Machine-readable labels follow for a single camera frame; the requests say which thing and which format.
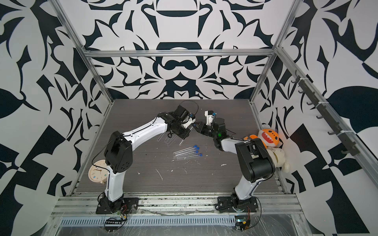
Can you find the black wall hook rail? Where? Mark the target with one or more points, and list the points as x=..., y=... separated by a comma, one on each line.
x=327, y=113

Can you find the orange shark plush toy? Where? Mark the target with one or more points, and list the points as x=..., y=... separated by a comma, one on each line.
x=269, y=137

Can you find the test tube front most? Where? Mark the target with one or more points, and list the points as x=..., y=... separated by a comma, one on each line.
x=187, y=157

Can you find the cream plush toy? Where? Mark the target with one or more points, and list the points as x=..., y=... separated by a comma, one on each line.
x=278, y=157

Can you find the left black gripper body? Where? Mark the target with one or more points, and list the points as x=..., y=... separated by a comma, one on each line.
x=181, y=131

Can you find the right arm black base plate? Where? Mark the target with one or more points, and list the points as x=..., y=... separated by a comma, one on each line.
x=233, y=204

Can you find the aluminium frame front rail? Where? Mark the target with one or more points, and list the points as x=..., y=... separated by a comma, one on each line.
x=174, y=204

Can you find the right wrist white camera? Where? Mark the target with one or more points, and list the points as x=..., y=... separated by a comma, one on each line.
x=210, y=116

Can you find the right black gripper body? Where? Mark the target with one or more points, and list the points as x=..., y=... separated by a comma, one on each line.
x=209, y=131

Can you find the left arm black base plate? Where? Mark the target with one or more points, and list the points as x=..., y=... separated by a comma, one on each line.
x=122, y=205

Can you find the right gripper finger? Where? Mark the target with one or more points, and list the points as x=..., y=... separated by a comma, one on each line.
x=198, y=125
x=199, y=130

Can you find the beige round alarm clock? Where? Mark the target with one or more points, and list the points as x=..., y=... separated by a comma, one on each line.
x=98, y=172

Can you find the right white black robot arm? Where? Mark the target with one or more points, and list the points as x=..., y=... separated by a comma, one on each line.
x=254, y=160

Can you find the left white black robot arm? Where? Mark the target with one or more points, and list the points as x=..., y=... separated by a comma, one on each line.
x=119, y=151

